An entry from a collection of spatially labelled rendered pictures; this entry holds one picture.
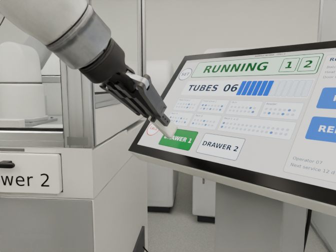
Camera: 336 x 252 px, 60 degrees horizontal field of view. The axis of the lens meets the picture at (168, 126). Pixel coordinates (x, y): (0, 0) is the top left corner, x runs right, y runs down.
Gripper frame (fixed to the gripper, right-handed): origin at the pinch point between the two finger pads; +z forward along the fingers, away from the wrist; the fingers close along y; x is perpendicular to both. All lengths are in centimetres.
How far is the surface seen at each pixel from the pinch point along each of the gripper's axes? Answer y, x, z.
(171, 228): 111, 7, 154
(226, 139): -12.0, -1.2, 5.2
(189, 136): -3.0, -0.7, 5.3
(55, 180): 34.4, 19.4, 5.1
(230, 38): 173, -232, 173
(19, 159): 42.1, 19.4, -3.4
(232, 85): -7.4, -14.4, 5.3
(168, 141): 1.7, 1.4, 5.3
